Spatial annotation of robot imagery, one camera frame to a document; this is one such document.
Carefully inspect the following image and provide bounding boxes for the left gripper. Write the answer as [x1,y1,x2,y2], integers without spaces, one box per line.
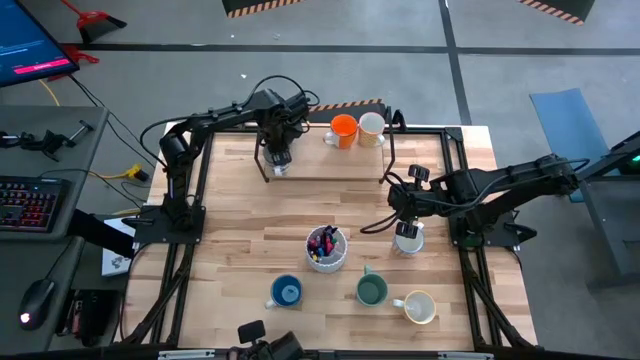
[258,98,302,169]

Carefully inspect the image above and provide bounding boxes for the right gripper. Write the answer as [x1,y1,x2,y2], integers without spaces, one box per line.
[388,163,444,241]

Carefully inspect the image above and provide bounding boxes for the white mug dark stripes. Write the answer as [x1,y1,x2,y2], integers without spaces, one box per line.
[262,148,295,178]

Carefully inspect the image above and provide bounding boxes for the white mug small dotted pattern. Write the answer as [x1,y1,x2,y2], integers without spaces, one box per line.
[391,222,427,258]

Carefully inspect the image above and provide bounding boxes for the orange mug white handle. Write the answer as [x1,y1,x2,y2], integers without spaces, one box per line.
[323,113,359,150]

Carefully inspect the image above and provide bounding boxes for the white mug orange lattice pattern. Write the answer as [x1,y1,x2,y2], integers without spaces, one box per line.
[357,111,387,149]

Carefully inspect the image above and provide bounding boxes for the green mug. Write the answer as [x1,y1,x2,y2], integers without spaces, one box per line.
[355,264,390,307]

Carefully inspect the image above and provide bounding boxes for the yellow rimmed orange patterned mug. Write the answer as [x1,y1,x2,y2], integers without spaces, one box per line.
[391,289,438,325]

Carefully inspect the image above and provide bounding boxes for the blue mug white handle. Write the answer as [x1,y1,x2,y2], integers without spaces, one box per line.
[263,273,305,310]

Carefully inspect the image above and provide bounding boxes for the black hazard striped floor plate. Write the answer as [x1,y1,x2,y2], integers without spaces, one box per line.
[305,98,389,125]
[222,0,307,20]
[517,0,597,26]

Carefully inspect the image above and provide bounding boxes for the white ribbed pen holder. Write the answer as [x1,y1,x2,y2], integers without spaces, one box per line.
[304,224,350,274]

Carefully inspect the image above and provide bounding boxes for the yellow power plug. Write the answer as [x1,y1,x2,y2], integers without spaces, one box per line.
[89,163,146,182]

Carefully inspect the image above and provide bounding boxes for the blue floor mat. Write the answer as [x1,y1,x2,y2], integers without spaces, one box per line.
[529,88,619,204]

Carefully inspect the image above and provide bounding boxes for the dark metal cart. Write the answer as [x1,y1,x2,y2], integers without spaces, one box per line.
[549,130,640,291]

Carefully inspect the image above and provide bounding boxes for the white printed box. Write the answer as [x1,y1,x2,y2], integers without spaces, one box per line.
[101,217,139,278]

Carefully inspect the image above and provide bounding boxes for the grey desk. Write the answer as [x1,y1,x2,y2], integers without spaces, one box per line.
[0,104,111,354]

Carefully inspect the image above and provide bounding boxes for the red and black dustpan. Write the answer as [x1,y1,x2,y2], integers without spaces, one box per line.
[59,0,129,45]

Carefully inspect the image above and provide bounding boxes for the red plastic tool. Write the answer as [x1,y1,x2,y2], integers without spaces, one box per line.
[60,43,101,66]

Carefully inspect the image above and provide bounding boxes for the black equipment under desk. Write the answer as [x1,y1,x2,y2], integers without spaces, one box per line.
[53,287,124,350]

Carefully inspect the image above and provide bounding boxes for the backlit black keyboard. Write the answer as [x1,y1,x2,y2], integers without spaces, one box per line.
[0,174,69,234]

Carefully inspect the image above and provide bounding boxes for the computer monitor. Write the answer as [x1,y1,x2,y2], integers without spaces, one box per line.
[0,0,81,89]

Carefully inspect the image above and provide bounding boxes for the black computer mouse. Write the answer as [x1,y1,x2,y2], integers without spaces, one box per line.
[17,278,57,331]

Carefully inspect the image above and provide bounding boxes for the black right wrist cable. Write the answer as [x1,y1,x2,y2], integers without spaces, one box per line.
[358,210,402,235]

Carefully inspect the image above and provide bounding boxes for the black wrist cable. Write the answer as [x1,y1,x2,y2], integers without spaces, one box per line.
[358,210,402,235]
[241,74,321,109]

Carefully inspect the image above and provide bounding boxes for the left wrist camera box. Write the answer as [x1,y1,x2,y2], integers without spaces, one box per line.
[286,91,312,121]

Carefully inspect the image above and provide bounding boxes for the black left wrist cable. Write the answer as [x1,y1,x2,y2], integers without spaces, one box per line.
[241,74,321,109]

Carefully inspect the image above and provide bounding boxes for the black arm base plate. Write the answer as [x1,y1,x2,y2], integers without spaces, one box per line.
[133,204,207,246]
[447,214,521,249]

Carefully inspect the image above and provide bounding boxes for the silver metal bracket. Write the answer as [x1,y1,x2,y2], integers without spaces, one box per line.
[437,351,495,360]
[157,349,217,360]

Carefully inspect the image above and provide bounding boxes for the black aluminium table frame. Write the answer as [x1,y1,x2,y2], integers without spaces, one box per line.
[119,122,539,351]

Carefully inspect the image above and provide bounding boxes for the black monitor cable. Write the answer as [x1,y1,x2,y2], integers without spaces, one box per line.
[67,74,159,176]

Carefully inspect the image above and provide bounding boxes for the black clamp mount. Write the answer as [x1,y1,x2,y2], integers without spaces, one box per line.
[0,119,95,162]

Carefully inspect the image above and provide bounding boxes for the yellow cable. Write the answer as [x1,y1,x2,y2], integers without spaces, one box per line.
[38,78,61,107]

